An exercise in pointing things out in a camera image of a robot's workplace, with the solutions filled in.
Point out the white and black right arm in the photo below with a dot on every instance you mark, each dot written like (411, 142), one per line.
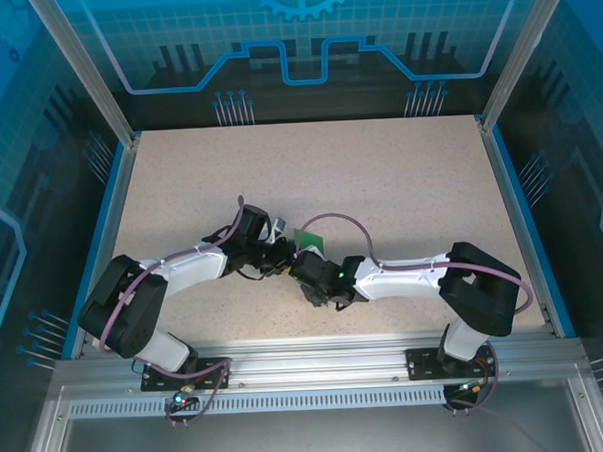
(404, 281)

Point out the blue printed enclosure panel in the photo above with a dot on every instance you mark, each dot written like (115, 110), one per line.
(301, 106)
(578, 149)
(25, 198)

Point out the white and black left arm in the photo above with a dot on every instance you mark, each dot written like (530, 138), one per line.
(183, 271)

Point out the small connector with green light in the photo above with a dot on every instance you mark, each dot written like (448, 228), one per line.
(181, 399)
(469, 389)

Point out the long aluminium frame rail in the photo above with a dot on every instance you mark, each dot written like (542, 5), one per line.
(312, 365)

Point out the aluminium upright post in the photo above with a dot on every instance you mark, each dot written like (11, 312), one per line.
(524, 56)
(84, 70)

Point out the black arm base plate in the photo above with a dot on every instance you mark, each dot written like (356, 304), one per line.
(215, 372)
(422, 363)

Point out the green paper sheet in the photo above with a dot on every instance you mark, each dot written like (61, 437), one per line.
(309, 240)

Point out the aluminium side rail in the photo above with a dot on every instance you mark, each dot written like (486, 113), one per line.
(112, 219)
(494, 152)

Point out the grey metal shelf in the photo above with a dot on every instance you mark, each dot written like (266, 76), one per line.
(316, 440)

